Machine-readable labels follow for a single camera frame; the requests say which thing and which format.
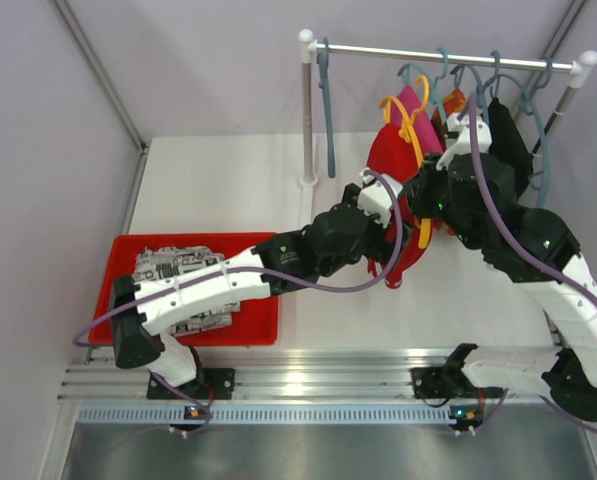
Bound orange plastic hanger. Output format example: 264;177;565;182
379;75;432;249

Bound newspaper print trousers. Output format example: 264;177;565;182
132;246;240;337

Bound orange camouflage trousers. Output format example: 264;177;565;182
442;88;467;117

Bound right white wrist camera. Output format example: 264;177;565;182
436;113;492;171

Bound red trousers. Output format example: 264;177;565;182
367;124;426;289

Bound teal hanger of camouflage trousers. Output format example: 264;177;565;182
451;63;490;121

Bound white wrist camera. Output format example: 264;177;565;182
357;168;403;228
436;113;492;171

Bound purple cable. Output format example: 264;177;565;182
457;92;597;331
72;169;404;347

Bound black trousers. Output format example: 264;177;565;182
488;97;533;198

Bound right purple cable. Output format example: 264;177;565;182
457;92;597;331

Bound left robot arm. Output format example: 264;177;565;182
110;175;404;397

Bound pink trousers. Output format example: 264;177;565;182
397;86;444;155

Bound teal hanger of pink trousers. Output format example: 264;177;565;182
397;47;449;124

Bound teal hanger of newspaper trousers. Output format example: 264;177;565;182
316;37;336;179

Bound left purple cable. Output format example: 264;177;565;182
72;169;404;347

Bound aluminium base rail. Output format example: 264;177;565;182
58;347;452;402

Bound red plastic tray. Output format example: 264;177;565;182
88;231;282;348

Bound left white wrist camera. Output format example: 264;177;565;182
357;168;403;228

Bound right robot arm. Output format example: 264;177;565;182
406;153;597;422

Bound empty teal hanger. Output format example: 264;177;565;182
497;56;553;208

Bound teal hanger of black trousers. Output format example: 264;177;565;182
483;50;502;100

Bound white metal clothes rack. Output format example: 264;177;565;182
297;30;597;237

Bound perforated cable duct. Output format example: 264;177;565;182
77;403;479;425

